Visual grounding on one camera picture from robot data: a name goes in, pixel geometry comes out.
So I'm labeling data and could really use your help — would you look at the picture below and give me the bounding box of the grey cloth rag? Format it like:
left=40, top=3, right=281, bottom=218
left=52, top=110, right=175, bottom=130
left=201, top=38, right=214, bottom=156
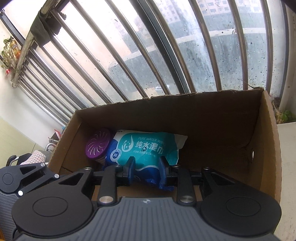
left=30, top=9, right=66, bottom=45

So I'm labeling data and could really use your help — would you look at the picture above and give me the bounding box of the purple lid air freshener jar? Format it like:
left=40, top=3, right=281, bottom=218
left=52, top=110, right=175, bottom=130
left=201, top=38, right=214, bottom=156
left=85, top=129, right=114, bottom=165

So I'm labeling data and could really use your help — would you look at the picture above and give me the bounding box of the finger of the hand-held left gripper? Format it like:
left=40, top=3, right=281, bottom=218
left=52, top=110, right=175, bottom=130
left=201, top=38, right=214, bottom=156
left=16, top=162, right=61, bottom=197

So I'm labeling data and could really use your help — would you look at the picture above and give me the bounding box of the orange bottle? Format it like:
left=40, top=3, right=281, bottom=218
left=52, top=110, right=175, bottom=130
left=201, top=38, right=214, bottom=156
left=11, top=39, right=21, bottom=58

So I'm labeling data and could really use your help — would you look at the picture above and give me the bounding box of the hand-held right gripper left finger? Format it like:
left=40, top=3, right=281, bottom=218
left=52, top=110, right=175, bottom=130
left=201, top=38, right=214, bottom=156
left=58, top=156, right=136, bottom=207

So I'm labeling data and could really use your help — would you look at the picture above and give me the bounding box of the checkered cloth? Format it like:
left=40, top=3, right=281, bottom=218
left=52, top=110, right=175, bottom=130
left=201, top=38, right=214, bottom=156
left=21, top=150, right=47, bottom=165

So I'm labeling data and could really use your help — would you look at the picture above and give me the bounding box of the metal window railing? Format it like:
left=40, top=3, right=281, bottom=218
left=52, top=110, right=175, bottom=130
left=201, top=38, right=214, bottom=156
left=0, top=0, right=289, bottom=127

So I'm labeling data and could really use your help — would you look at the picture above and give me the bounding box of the leggy potted plant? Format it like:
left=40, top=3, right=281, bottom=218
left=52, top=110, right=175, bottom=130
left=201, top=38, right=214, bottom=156
left=1, top=37, right=22, bottom=71

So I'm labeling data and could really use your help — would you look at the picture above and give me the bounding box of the wheelchair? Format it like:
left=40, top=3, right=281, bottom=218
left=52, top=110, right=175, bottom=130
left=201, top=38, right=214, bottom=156
left=5, top=139, right=58, bottom=168

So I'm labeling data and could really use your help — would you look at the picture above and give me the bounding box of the blue wet wipes pack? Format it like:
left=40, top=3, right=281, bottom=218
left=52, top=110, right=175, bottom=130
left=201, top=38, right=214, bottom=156
left=103, top=129, right=188, bottom=192

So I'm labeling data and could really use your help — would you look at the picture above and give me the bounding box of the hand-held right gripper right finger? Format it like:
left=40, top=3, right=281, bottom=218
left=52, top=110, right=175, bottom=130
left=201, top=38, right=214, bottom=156
left=159, top=156, right=234, bottom=206

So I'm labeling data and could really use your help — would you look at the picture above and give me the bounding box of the brown cardboard box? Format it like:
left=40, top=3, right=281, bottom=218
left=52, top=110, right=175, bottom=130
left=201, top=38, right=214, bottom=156
left=47, top=87, right=282, bottom=209

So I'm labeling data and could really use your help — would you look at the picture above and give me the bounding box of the dark window frame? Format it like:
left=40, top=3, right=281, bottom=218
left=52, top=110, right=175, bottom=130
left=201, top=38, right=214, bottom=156
left=136, top=0, right=197, bottom=94

